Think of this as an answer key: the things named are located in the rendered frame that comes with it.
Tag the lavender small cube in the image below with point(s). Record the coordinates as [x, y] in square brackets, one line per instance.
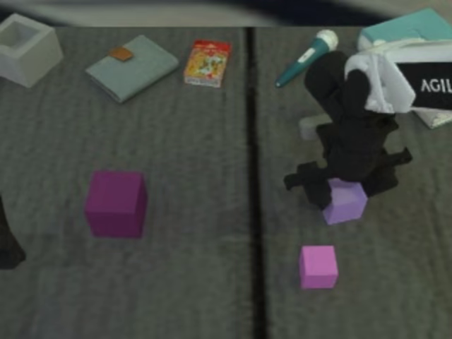
[347, 206]

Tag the teal pen-shaped device white head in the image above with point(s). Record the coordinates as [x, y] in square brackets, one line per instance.
[303, 60]

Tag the grey wallet with brown clasp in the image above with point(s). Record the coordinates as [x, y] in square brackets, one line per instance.
[132, 69]

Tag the grey felt mat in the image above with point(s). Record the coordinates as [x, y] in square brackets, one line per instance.
[123, 148]
[370, 247]

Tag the large purple cube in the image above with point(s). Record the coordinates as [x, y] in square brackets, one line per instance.
[114, 205]

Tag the pink small cube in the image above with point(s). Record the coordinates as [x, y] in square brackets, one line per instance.
[318, 267]

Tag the red card box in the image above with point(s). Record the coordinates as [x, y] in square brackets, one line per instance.
[207, 63]

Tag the teal book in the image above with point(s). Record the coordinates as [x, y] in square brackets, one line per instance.
[399, 30]

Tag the white square container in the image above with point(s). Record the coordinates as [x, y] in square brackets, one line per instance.
[28, 49]

